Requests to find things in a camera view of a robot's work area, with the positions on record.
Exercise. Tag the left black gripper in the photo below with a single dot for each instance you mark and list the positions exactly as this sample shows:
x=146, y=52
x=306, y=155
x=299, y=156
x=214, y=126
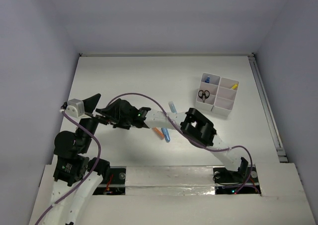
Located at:
x=87, y=112

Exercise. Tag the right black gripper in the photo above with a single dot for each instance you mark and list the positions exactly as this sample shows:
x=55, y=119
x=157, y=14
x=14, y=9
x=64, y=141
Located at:
x=118, y=123

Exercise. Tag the orange highlighter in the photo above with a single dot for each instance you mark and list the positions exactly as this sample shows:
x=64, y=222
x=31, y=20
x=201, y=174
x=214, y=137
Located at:
x=159, y=133

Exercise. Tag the black handled scissors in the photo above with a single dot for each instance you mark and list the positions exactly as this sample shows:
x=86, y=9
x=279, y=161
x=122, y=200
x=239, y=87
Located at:
x=203, y=95

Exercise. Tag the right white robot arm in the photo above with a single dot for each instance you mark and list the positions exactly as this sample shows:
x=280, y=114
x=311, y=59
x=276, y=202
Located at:
x=196, y=127

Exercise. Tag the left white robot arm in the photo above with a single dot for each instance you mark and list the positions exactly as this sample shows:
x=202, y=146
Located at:
x=79, y=169

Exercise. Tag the large blue highlighter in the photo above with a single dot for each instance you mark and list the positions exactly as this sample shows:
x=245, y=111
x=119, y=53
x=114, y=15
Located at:
x=166, y=134

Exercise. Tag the blue marker upright tip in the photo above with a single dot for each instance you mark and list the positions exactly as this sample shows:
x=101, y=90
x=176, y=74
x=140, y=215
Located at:
x=172, y=107

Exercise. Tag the white divided organizer box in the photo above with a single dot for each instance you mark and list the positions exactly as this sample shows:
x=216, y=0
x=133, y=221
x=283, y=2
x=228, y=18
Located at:
x=222, y=97

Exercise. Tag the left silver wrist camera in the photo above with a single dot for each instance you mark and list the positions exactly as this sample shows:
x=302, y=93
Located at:
x=73, y=108

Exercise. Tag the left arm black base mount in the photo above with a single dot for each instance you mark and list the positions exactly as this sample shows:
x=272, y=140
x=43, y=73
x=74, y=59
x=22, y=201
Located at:
x=114, y=184

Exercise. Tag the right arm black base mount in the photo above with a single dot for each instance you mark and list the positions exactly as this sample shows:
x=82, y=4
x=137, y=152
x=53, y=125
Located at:
x=226, y=183

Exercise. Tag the aluminium side rail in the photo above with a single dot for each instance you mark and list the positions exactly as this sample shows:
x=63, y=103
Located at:
x=267, y=110

